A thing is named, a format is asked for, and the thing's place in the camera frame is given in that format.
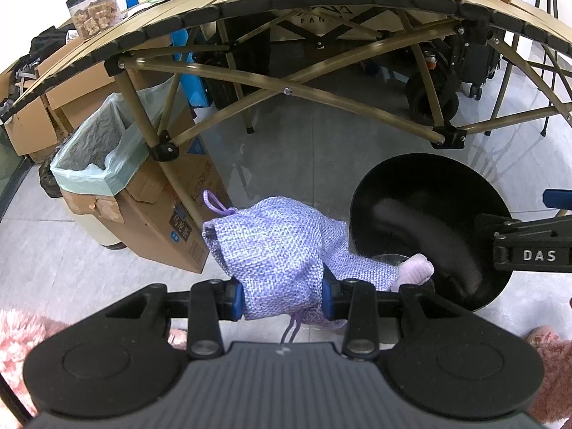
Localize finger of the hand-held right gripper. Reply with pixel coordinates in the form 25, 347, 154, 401
543, 189, 572, 210
476, 213, 572, 238

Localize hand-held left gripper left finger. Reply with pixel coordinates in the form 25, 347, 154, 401
105, 278, 246, 359

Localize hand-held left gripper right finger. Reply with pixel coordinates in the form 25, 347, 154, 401
321, 272, 441, 359

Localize purple woven drawstring bag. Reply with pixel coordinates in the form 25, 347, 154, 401
201, 190, 405, 345

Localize lavender fuzzy sock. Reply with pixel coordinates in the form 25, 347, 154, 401
391, 253, 435, 293

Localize black round trash bin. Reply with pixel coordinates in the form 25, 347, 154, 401
349, 153, 512, 314

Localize black trash bag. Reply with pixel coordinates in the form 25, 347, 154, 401
39, 156, 65, 198

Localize person's right pink fuzzy leg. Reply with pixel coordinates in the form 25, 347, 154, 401
521, 325, 572, 426

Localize person's pink fuzzy leg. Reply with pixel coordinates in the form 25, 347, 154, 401
521, 325, 572, 426
0, 308, 68, 417

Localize black wagon wheel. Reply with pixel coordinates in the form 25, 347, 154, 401
406, 60, 460, 126

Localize black suitcase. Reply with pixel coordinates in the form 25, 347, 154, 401
456, 31, 501, 100

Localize bin with green liner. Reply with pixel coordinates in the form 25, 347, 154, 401
50, 92, 150, 251

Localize person's left pink fuzzy leg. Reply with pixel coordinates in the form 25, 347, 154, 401
0, 308, 68, 417

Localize blue storage box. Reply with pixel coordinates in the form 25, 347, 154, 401
172, 27, 211, 109

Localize large plain cardboard box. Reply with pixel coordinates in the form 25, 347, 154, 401
36, 36, 179, 121

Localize open flap cardboard box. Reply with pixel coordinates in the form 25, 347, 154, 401
4, 94, 72, 164

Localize clear snack jar black lid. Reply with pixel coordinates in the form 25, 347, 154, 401
66, 0, 122, 39

